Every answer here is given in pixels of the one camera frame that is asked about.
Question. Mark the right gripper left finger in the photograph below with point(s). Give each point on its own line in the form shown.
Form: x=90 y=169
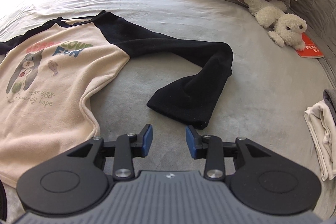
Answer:
x=124 y=149

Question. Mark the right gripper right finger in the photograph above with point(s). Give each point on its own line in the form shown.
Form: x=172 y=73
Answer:
x=213 y=150

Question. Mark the beige black raglan sweatshirt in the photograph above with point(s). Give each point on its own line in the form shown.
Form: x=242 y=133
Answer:
x=49 y=74

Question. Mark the grey bed sheet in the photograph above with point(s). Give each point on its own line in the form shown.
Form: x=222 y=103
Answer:
x=264 y=99

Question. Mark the folded white garment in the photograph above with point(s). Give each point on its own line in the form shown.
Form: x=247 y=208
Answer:
x=321 y=125

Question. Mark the folded dark grey garment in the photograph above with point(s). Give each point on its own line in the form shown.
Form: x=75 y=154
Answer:
x=329 y=96

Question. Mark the red booklet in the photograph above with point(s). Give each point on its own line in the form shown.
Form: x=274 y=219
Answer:
x=311 y=50

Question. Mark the white plush dog toy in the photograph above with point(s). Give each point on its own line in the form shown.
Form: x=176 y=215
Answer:
x=287 y=28

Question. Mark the grey quilted headboard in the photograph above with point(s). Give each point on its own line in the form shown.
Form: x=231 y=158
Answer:
x=320 y=18

